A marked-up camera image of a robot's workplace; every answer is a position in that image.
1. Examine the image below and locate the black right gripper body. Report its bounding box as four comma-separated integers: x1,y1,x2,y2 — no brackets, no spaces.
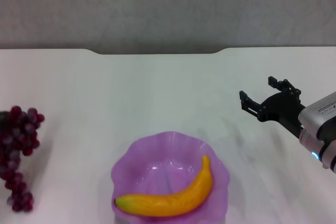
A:
256,92,307,137

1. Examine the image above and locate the dark red grape bunch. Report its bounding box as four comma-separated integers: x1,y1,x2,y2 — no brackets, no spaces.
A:
0,105,46,213

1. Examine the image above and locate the yellow plastic banana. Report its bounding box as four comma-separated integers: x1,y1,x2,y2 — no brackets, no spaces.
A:
113,154,214,217

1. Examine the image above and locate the purple scalloped plastic plate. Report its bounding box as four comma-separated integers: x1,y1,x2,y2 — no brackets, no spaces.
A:
110,131,231,221

